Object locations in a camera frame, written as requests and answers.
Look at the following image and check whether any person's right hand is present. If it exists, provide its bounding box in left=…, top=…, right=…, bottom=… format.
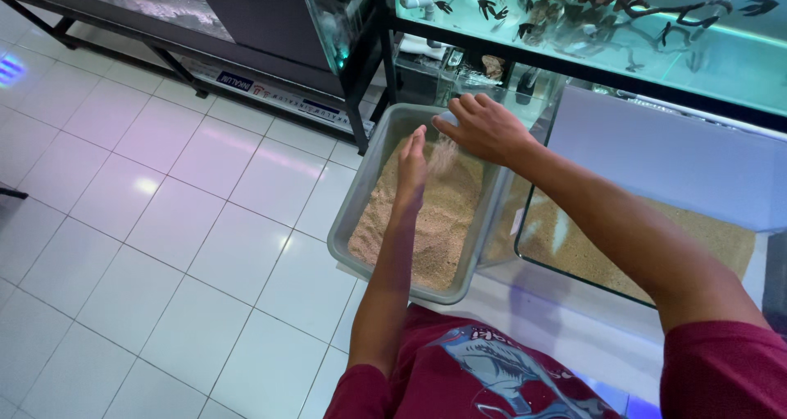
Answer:
left=432, top=92, right=540, bottom=168

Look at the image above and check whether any person's left hand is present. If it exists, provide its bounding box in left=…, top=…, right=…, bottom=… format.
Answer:
left=396, top=124, right=429, bottom=207

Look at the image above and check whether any glass sump tank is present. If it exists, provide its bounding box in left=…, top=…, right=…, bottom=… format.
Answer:
left=392, top=33, right=557, bottom=126

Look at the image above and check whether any grey plastic tub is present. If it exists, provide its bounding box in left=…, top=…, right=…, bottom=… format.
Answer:
left=326, top=103, right=515, bottom=306

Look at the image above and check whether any black metal aquarium stand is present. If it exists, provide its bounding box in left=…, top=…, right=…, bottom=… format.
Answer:
left=342, top=0, right=787, bottom=157

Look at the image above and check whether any beige sand in tub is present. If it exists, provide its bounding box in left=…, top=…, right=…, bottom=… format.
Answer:
left=347, top=135, right=487, bottom=292

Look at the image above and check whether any white filter cloth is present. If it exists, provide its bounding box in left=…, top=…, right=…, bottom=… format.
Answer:
left=398, top=34, right=451, bottom=61

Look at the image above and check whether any brown rock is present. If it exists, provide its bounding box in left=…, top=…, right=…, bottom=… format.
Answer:
left=481, top=54, right=507, bottom=80

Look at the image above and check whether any black water pump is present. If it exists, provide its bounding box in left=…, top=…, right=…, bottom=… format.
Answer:
left=514, top=67, right=540, bottom=107

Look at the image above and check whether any white printed strip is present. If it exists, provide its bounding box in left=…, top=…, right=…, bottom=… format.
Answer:
left=182, top=61, right=377, bottom=136

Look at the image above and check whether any school of dark fish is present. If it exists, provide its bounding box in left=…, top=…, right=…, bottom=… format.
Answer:
left=433, top=0, right=782, bottom=46

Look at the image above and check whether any beige sand layer in tank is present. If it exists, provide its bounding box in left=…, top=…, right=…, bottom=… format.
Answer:
left=518, top=187, right=757, bottom=307

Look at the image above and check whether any glass aquarium with dark backing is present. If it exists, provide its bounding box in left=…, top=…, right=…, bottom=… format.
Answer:
left=23, top=0, right=377, bottom=77

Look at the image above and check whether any person's red printed shirt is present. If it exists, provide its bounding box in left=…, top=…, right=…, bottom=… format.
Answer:
left=323, top=304, right=787, bottom=419

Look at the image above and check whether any empty glass tank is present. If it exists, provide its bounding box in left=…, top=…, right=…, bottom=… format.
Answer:
left=478, top=75, right=787, bottom=312

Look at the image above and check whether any low black metal stand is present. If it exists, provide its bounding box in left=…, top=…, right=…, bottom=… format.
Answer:
left=0, top=0, right=370, bottom=146

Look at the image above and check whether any large lit fish aquarium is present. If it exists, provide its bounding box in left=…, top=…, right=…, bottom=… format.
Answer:
left=386, top=0, right=787, bottom=120

